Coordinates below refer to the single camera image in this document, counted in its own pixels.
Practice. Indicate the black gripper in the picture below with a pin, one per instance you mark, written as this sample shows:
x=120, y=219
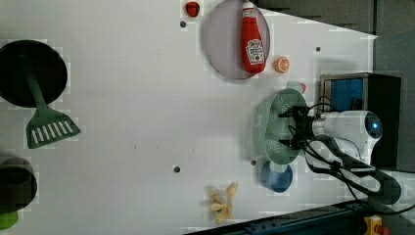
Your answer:
x=303, y=127

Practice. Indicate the green plastic strainer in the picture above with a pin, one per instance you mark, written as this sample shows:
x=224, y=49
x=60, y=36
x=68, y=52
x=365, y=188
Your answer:
x=269, y=129

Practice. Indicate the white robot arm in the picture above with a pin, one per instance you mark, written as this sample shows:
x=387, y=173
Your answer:
x=340, y=144

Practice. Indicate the red green strawberry toy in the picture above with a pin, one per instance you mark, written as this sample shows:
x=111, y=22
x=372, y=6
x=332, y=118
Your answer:
x=303, y=87

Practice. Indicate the blue cup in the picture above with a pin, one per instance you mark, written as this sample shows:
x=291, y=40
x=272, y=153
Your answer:
x=276, y=177

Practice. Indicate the orange slice toy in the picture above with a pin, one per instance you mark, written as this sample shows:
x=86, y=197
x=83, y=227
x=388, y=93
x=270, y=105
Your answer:
x=282, y=64

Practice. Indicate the red ketchup bottle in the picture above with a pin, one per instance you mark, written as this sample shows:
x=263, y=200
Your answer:
x=253, y=55

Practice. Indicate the black toaster oven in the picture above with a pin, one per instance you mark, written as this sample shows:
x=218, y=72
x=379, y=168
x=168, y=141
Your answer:
x=377, y=93

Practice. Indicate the peeled banana toy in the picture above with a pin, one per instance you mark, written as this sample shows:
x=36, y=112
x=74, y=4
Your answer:
x=223, y=210

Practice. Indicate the grey round plate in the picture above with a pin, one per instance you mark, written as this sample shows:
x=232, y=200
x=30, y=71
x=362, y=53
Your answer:
x=222, y=38

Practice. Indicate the yellow red emergency button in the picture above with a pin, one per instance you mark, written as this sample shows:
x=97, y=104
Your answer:
x=375, y=226

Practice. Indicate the small red strawberry toy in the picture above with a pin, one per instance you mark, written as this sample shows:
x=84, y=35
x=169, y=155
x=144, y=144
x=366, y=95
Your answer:
x=192, y=8

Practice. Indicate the green slotted spatula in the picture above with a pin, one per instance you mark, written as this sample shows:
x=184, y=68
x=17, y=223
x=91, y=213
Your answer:
x=47, y=126

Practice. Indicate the black utensil holder cup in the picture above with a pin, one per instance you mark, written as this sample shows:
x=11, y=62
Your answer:
x=22, y=58

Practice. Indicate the bright green object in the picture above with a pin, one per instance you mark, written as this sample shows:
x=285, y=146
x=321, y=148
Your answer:
x=8, y=219

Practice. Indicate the blue metal frame rail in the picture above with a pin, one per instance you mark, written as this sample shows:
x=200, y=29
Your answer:
x=338, y=219

